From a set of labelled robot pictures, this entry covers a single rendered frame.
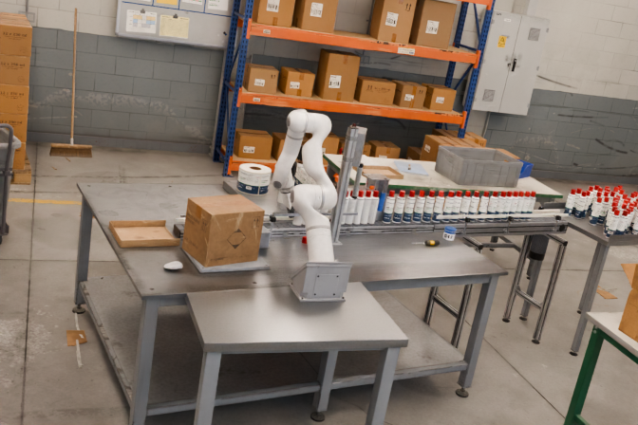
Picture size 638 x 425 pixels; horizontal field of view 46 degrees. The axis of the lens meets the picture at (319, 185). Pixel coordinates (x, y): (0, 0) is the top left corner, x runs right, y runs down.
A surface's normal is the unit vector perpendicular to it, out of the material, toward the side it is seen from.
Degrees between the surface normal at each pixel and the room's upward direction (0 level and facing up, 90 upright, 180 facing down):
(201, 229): 90
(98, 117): 90
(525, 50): 90
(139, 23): 90
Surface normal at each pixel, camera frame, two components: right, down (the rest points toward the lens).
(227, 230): 0.60, 0.32
